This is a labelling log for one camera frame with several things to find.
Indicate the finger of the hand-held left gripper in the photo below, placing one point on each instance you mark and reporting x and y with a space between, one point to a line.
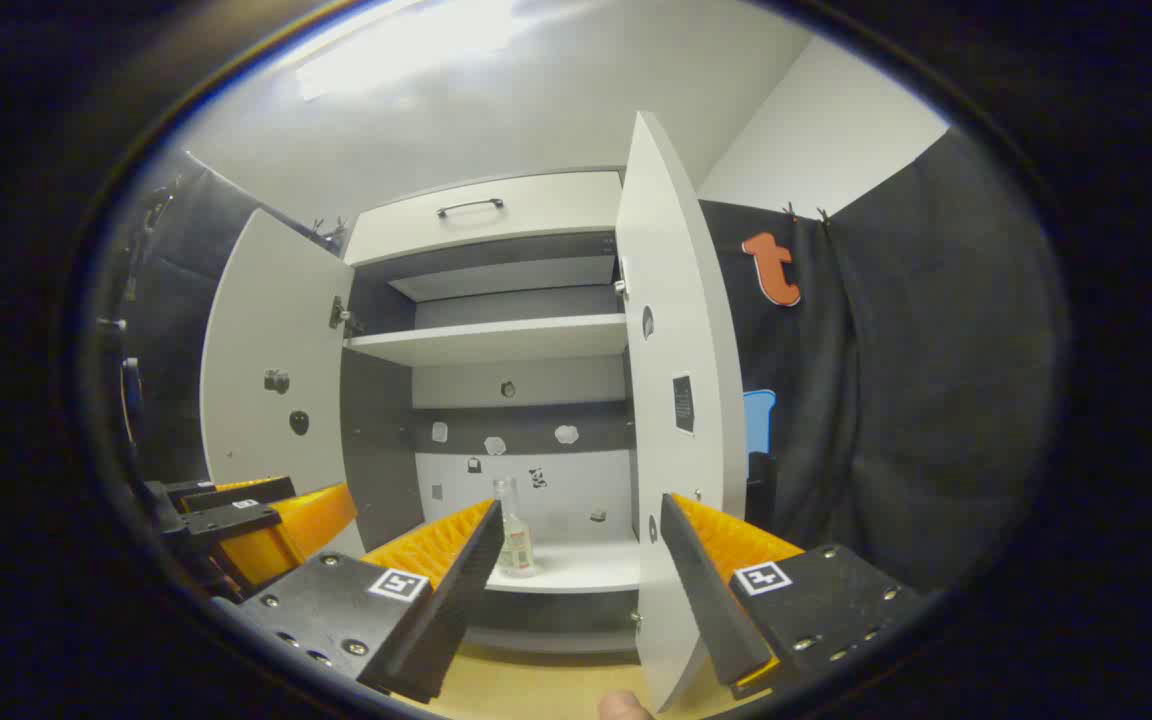
231 493
236 522

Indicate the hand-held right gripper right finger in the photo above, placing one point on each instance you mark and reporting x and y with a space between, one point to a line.
711 590

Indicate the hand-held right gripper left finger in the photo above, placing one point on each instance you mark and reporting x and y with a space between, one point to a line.
456 600

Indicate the clear glass bottle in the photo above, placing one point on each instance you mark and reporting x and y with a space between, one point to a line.
517 550

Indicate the white cabinet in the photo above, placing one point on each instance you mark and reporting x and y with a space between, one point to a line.
381 450

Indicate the white cabinet door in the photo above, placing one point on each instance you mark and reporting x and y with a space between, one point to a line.
681 300
266 300

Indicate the metal door hinge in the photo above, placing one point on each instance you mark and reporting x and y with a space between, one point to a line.
340 316

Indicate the ceiling light panel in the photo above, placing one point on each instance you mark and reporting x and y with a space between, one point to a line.
406 50

